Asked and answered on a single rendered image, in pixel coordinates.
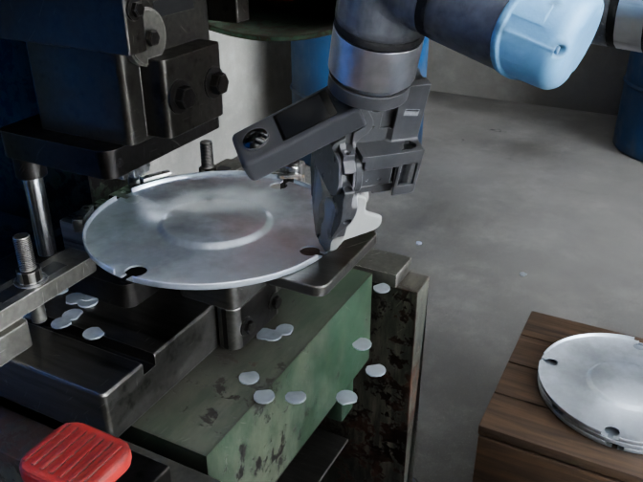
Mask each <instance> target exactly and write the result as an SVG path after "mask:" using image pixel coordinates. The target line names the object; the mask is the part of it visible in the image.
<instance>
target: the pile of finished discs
mask: <svg viewBox="0 0 643 482"><path fill-rule="evenodd" d="M537 380H538V387H539V390H540V393H541V395H542V397H543V400H544V401H545V403H546V404H547V406H548V407H549V408H550V409H551V411H552V412H553V413H554V414H555V415H556V416H557V417H558V418H559V419H560V420H562V421H563V422H564V423H565V424H567V425H568V426H569V427H571V428H573V429H574V430H576V431H577V432H579V433H581V434H582V435H584V436H586V437H587V438H589V439H591V440H593V441H595V442H598V443H600V444H603V445H605V446H608V447H611V446H612V444H615V445H618V446H617V449H620V450H623V451H627V452H631V453H637V454H643V343H641V342H639V340H635V339H634V337H630V336H625V335H618V334H610V333H587V334H580V335H575V336H571V337H567V338H564V339H562V340H558V341H556V342H555V343H553V344H552V345H550V346H549V347H548V348H547V349H546V350H545V351H544V352H543V356H542V359H541V360H540V361H539V366H538V378H537Z"/></svg>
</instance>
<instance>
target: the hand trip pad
mask: <svg viewBox="0 0 643 482"><path fill-rule="evenodd" d="M131 459H132V454H131V449H130V447H129V446H128V444H127V443H126V442H125V441H124V440H123V439H120V438H118V437H116V436H113V435H111V434H109V433H106V432H104V431H102V430H99V429H97V428H94V427H91V426H88V425H86V424H84V423H79V422H73V423H65V424H64V425H62V426H60V427H58V428H56V429H55V430H54V431H53V432H51V433H50V434H49V435H48V436H46V437H45V438H44V439H43V440H42V441H40V442H39V443H38V444H37V445H35V446H34V447H33V448H32V449H30V450H29V451H28V452H27V453H26V454H25V455H24V456H23V457H22V458H21V460H20V463H19V470H20V474H21V478H22V480H23V482H116V481H117V480H118V479H119V478H120V477H121V476H122V475H123V474H124V473H125V472H126V471H127V469H128V468H129V467H130V465H131Z"/></svg>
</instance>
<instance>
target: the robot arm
mask: <svg viewBox="0 0 643 482"><path fill-rule="evenodd" d="M425 37H427V38H428V39H430V40H432V41H435V42H437V43H439V44H441V45H443V46H445V47H447V48H449V49H452V50H454V51H456V52H458V53H460V54H462V55H466V56H468V57H470V58H471V59H473V60H475V61H477V62H480V63H482V64H484V65H486V66H488V67H490V68H492V69H495V70H496V71H497V72H498V73H499V74H501V75H502V76H504V77H507V78H510V79H514V80H521V81H523V82H526V83H528V84H530V85H533V86H535V87H538V88H540V89H544V90H550V89H554V88H557V87H559V86H560V85H562V84H563V83H564V82H565V81H566V80H567V79H568V78H569V76H570V74H571V73H572V72H573V71H575V69H576V68H577V66H578V65H579V63H580V62H581V60H582V58H583V57H584V55H585V53H586V51H587V50H588V47H589V45H590V44H594V45H600V46H606V47H612V48H616V49H622V50H628V51H634V52H640V53H643V0H337V2H336V9H335V18H334V23H333V30H332V37H331V44H330V52H329V58H328V68H329V75H328V81H327V85H328V86H326V87H324V88H322V89H320V90H319V91H317V92H315V93H313V94H311V95H309V96H307V97H305V98H303V99H301V100H299V101H297V102H295V103H293V104H291V105H289V106H287V107H285V108H283V109H281V110H279V111H277V112H275V113H274V114H272V115H270V116H268V117H266V118H265V119H263V120H260V121H258V122H256V123H254V124H252V125H250V126H248V127H246V128H244V129H242V130H240V131H238V132H236V133H235V134H233V145H234V148H235V150H236V153H237V156H238V158H239V161H240V163H241V166H242V168H243V169H244V171H245V172H246V174H247V175H248V177H249V178H250V179H251V180H253V181H257V180H259V179H261V178H263V177H265V176H267V175H269V174H271V173H273V172H275V171H277V170H279V169H281V168H283V167H285V166H287V165H288V164H291V163H293V162H295V161H296V160H298V159H300V158H302V157H304V156H306V155H308V154H310V153H311V166H310V170H311V195H312V206H313V216H314V224H315V233H316V236H317V237H318V239H319V243H320V244H321V246H322V247H323V249H324V250H325V251H326V252H331V251H335V250H336V249H337V248H338V247H339V246H340V245H341V244H342V242H343V241H344V240H346V239H348V238H351V237H354V236H357V235H360V234H363V233H366V232H369V231H372V230H375V229H377V228H378V227H379V226H380V224H381V222H382V216H381V215H380V214H377V213H374V212H370V211H367V210H366V202H367V200H368V193H369V192H370V191H371V193H376V192H383V191H390V190H391V193H390V194H391V195H398V194H404V193H411V192H413V191H414V188H415V184H416V180H417V177H418V173H419V169H420V165H421V163H422V159H423V155H424V152H425V149H424V148H423V146H422V145H421V143H420V142H419V141H418V133H419V130H420V126H421V122H422V119H423V115H424V111H425V107H426V103H427V100H428V96H429V92H430V89H431V83H430V82H429V81H428V79H427V78H426V77H422V75H421V72H420V69H419V68H418V64H419V59H420V55H421V52H422V47H423V43H424V38H425ZM414 163H416V165H415V169H414V172H413V175H412V179H411V182H410V183H408V179H409V176H410V169H411V166H412V164H414Z"/></svg>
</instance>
